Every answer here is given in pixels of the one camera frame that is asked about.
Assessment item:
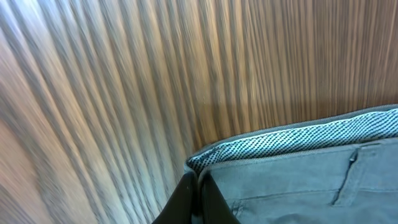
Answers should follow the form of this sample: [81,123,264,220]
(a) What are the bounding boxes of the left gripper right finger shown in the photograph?
[201,174,239,224]

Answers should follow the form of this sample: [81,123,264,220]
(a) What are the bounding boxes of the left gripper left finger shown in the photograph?
[152,172,198,224]

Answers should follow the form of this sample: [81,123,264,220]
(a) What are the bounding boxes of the grey shorts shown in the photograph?
[184,105,397,223]

